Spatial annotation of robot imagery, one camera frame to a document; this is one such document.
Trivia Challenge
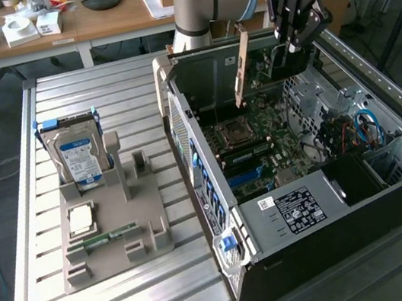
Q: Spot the black green graphics card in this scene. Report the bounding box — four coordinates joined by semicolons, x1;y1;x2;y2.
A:
222;11;317;110

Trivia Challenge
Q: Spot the white paper stack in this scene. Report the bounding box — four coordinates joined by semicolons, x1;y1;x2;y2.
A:
142;0;176;22

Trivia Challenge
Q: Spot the metal CPU socket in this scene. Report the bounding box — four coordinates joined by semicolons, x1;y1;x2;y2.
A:
219;114;255;148

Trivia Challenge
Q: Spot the green motherboard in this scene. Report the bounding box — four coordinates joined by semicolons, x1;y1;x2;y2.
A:
193;85;332;211

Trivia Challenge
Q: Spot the black installed RAM stick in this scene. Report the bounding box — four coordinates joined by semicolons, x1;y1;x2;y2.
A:
219;138;277;170

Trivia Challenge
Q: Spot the silver disk bay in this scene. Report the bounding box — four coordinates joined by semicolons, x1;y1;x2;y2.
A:
357;136;402;192

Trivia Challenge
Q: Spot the blue expansion slot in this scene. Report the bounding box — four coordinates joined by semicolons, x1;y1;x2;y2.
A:
226;165;266;190

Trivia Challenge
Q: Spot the grey power supply unit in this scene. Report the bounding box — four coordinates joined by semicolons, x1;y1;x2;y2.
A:
235;167;356;258

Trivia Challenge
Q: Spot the small white box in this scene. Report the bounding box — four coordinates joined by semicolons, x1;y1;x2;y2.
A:
34;9;65;38

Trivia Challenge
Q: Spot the blue case release latch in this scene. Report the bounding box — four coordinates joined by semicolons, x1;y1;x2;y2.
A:
217;232;238;253

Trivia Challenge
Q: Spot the open black PC case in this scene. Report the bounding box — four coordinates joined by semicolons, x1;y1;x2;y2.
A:
147;2;402;301

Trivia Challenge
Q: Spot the hard disk with blue carrier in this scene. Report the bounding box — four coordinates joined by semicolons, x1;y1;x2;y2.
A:
30;104;119;199

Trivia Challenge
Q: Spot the white box with round hole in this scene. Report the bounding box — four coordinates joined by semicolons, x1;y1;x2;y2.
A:
0;14;42;50

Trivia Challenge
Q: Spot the green RAM stick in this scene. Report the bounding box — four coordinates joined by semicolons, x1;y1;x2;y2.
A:
64;222;142;255

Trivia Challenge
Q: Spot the silver CPU chip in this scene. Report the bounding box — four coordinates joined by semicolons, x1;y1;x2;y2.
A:
66;205;99;237

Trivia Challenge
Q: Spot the grey plastic parts rack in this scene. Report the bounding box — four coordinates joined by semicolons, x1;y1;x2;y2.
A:
40;124;181;296

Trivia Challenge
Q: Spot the black red wire bundle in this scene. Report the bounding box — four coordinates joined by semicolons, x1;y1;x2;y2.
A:
314;112;364;159

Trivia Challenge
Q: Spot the blue disk wire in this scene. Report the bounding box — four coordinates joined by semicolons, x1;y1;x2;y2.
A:
351;106;390;154

